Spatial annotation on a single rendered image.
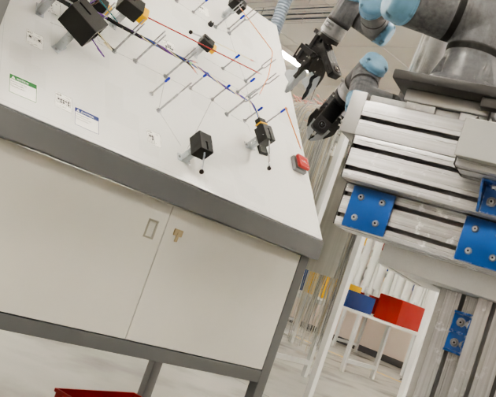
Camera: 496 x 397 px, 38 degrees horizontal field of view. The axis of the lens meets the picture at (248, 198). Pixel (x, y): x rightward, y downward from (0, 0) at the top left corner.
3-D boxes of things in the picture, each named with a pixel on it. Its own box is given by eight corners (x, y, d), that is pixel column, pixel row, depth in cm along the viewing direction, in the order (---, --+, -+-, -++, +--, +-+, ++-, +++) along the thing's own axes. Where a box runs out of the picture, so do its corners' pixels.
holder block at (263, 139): (258, 144, 228) (267, 137, 225) (253, 129, 230) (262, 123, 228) (267, 146, 231) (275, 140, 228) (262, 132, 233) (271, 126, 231)
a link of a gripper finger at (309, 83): (301, 91, 231) (309, 66, 226) (311, 101, 228) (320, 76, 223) (293, 92, 229) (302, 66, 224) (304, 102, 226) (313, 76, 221)
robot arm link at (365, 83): (390, 111, 181) (395, 83, 188) (348, 96, 181) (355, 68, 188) (379, 131, 188) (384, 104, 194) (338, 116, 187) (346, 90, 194)
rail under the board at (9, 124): (317, 261, 237) (324, 242, 237) (-18, 128, 161) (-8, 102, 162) (306, 257, 241) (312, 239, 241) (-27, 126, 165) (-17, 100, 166)
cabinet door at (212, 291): (263, 370, 233) (302, 256, 236) (127, 340, 198) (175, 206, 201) (258, 368, 235) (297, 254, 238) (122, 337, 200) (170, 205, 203)
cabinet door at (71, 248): (124, 339, 198) (173, 205, 202) (-70, 295, 163) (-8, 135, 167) (121, 337, 200) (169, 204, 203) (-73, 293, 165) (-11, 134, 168)
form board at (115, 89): (-13, 103, 163) (-9, 99, 162) (10, -150, 219) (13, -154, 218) (318, 242, 239) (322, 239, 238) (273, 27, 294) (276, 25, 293)
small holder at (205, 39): (180, 35, 235) (194, 22, 231) (201, 53, 239) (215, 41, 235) (178, 42, 232) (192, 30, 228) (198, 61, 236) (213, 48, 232)
